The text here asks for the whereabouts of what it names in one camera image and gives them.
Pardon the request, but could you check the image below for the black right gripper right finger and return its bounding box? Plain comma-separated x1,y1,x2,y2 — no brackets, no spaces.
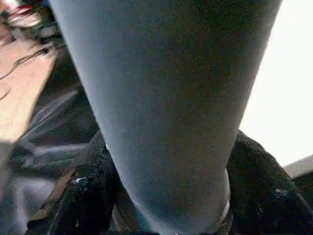
226,130,313,235

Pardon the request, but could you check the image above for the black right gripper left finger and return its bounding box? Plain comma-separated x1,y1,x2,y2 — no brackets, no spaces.
26,130,139,235

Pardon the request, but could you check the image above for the white plastic table top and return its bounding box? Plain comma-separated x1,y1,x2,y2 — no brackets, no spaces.
238,0,313,181

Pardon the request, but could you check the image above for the white plastic table leg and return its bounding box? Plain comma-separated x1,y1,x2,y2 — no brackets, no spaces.
49,0,285,235

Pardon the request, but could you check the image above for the black work surface mat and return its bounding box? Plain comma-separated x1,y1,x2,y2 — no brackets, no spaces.
0,44,313,235

